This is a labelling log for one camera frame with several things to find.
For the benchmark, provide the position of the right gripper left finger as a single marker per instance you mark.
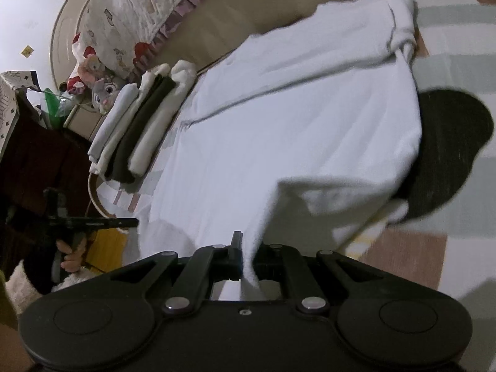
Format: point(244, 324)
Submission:
point(204, 268)

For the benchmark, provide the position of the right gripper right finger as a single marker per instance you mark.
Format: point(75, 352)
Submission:
point(286, 266)

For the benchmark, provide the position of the white shirt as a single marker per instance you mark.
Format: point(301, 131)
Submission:
point(298, 137)

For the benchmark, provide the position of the person left hand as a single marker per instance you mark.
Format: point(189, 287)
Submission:
point(72, 258)

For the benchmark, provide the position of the white fleece sleeve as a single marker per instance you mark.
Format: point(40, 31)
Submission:
point(21, 293)

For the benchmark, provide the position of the black folded garment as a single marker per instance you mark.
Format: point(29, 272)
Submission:
point(142, 110)

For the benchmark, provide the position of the beige nightstand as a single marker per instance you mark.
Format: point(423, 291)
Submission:
point(84, 120)

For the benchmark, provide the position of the green plastic bag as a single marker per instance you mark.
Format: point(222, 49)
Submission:
point(58, 107)

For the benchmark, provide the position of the grey bunny plush toy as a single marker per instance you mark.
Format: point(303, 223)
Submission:
point(105, 91)

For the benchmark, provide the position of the cream folded garment upper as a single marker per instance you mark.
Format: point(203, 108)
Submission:
point(114, 120)

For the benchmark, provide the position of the cream folded garment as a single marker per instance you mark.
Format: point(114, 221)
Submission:
point(184, 74)
point(114, 120)

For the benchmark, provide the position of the patterned cloth covered furniture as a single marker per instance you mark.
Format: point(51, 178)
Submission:
point(14, 101)

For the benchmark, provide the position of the pink bear plush toy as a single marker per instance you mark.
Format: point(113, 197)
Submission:
point(91, 70)

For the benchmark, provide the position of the cream folded garment bottom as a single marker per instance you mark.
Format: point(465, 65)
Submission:
point(184, 74)

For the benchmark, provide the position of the red white patterned quilt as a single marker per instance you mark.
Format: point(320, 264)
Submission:
point(126, 34)

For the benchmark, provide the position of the black garment on rug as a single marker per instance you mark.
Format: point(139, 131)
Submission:
point(455, 127)

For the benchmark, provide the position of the checkered floor rug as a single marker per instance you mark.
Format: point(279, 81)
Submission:
point(454, 48)

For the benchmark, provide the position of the beige bed frame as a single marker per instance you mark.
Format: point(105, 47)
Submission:
point(214, 28)

